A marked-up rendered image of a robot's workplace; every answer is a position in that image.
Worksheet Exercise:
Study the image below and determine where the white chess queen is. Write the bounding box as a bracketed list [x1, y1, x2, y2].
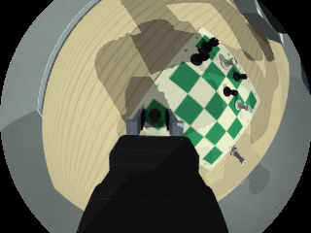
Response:
[230, 148, 246, 165]

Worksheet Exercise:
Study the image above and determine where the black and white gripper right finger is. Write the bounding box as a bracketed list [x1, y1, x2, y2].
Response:
[165, 109, 185, 136]

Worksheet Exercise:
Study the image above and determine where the green and white chessboard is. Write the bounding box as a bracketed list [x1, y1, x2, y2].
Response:
[129, 27, 260, 170]

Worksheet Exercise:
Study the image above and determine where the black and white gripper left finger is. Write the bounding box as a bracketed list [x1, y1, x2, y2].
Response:
[125, 108, 145, 135]

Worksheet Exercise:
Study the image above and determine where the white bishop chess piece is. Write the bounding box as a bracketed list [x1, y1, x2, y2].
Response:
[234, 100, 252, 112]

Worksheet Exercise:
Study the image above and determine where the white rook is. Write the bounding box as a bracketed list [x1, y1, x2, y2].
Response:
[221, 57, 238, 69]

